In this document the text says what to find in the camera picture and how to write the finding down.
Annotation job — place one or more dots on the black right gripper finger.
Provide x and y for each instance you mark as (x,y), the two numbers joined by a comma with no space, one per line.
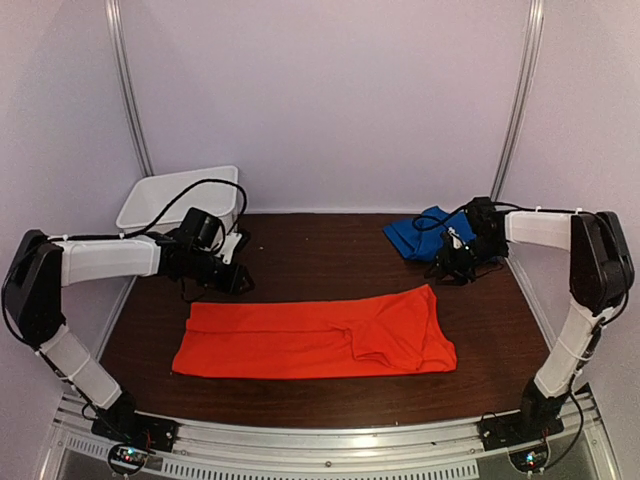
(455,277)
(434,270)

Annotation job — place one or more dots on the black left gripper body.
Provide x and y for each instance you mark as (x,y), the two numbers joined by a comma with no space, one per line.
(199,272)

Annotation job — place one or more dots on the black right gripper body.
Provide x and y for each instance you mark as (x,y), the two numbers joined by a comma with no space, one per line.
(465,261)

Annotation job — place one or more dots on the blue pleated skirt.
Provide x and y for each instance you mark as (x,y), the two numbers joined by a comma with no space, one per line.
(420,239)

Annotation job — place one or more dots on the orange t-shirt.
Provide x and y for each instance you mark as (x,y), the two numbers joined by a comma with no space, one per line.
(389,335)

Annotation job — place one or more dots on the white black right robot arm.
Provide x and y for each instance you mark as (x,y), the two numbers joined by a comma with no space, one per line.
(601,271)

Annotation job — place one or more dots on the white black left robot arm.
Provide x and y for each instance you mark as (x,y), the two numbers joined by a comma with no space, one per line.
(201,249)

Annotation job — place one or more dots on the white plastic laundry bin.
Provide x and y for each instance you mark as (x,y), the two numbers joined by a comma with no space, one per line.
(150,195)

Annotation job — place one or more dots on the right round circuit board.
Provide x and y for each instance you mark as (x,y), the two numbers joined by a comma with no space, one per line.
(529,460)

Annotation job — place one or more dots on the round circuit board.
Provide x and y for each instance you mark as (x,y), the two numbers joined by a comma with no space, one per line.
(126,460)
(529,460)

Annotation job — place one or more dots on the left round circuit board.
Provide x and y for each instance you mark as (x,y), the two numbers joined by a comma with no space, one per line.
(126,460)

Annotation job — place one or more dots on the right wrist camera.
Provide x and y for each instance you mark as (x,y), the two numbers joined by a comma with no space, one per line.
(451,237)

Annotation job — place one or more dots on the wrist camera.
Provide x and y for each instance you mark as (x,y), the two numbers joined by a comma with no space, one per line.
(234,242)
(451,237)

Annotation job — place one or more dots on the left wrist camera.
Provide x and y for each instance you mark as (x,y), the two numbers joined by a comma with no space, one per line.
(234,242)

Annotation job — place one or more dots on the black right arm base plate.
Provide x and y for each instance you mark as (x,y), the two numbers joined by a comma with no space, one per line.
(530,423)

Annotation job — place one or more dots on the aluminium front rail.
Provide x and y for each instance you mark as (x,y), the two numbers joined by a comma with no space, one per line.
(450,449)

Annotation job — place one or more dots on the aluminium frame post right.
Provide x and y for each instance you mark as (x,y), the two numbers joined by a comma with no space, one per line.
(529,59)

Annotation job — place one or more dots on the aluminium frame post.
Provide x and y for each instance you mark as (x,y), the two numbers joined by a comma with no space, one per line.
(116,32)
(529,59)

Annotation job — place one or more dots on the aluminium frame post left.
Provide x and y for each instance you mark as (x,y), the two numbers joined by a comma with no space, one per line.
(116,32)

